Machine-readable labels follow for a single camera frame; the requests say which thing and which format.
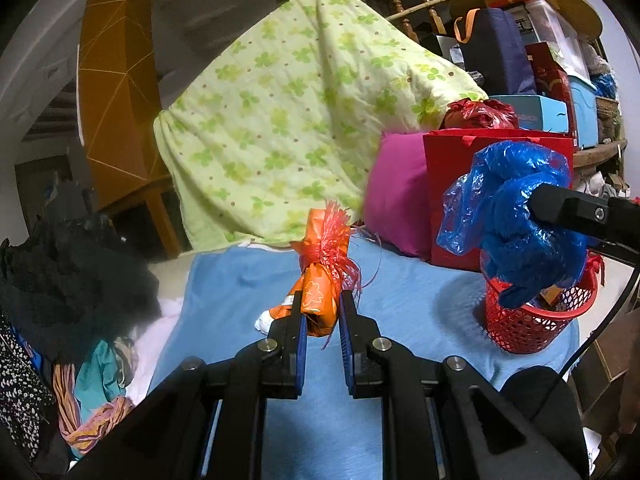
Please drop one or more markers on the red bag with white print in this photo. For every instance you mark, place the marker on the red bag with white print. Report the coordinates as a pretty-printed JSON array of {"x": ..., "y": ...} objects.
[{"x": 450, "y": 185}]

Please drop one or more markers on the clear plastic storage box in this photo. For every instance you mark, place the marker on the clear plastic storage box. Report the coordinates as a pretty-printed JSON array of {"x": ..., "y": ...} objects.
[{"x": 555, "y": 30}]

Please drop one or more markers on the pile of black clothes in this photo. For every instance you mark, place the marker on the pile of black clothes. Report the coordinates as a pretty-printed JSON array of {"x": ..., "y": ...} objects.
[{"x": 75, "y": 270}]

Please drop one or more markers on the blue plastic bag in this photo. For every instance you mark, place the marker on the blue plastic bag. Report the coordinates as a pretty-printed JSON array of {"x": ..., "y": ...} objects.
[{"x": 505, "y": 210}]

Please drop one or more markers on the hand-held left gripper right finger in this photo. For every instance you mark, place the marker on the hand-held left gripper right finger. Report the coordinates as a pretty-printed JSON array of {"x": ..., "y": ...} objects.
[{"x": 346, "y": 355}]

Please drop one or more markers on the wooden cabinet with glass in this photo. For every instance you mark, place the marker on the wooden cabinet with glass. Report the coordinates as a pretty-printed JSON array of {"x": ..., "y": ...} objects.
[{"x": 165, "y": 220}]

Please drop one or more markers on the orange wooden cabinet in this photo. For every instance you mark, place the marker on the orange wooden cabinet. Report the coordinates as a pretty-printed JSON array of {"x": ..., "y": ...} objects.
[{"x": 120, "y": 85}]

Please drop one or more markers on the pale blue storage bin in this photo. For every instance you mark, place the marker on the pale blue storage bin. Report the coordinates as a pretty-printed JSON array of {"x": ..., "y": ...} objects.
[{"x": 582, "y": 110}]

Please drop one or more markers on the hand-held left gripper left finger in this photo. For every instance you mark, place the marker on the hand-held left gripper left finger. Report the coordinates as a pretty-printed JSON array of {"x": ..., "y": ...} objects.
[{"x": 300, "y": 355}]

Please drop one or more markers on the crumpled red plastic bag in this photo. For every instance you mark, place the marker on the crumpled red plastic bag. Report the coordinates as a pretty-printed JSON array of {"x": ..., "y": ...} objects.
[{"x": 480, "y": 112}]

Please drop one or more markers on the red plastic mesh basket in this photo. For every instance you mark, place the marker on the red plastic mesh basket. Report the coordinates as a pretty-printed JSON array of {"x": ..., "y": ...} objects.
[{"x": 520, "y": 330}]

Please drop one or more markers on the round wooden board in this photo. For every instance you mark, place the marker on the round wooden board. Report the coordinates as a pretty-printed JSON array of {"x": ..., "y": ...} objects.
[{"x": 575, "y": 5}]

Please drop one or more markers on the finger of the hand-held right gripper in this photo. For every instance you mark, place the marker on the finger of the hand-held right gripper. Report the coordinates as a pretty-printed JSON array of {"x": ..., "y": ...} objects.
[
  {"x": 622, "y": 252},
  {"x": 575, "y": 212}
]

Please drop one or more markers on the teal cloth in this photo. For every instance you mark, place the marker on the teal cloth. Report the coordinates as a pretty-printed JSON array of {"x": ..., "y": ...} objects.
[{"x": 100, "y": 375}]

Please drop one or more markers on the dark red box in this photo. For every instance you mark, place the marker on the dark red box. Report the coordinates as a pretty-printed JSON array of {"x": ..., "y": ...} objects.
[{"x": 550, "y": 80}]

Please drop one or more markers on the green clover print quilt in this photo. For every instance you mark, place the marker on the green clover print quilt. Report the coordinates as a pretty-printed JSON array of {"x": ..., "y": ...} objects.
[{"x": 300, "y": 110}]

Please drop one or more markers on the orange striped scarf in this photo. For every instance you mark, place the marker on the orange striped scarf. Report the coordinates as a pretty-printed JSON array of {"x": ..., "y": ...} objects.
[{"x": 90, "y": 427}]

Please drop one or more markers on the packet with red ribbon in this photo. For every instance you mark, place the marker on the packet with red ribbon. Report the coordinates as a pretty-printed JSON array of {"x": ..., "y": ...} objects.
[{"x": 320, "y": 295}]

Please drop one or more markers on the black floral print cloth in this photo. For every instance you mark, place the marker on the black floral print cloth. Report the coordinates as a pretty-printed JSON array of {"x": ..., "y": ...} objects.
[{"x": 20, "y": 390}]

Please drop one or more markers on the blue blanket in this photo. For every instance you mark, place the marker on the blue blanket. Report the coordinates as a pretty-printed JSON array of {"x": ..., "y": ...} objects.
[{"x": 410, "y": 300}]

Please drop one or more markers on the light blue box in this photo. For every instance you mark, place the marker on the light blue box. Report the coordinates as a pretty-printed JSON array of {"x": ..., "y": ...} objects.
[{"x": 540, "y": 110}]

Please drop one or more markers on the magenta pillow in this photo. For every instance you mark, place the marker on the magenta pillow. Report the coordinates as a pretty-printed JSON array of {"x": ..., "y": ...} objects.
[{"x": 395, "y": 195}]

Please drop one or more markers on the white bed sheet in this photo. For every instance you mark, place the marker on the white bed sheet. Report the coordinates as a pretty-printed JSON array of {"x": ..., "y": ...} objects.
[{"x": 155, "y": 340}]

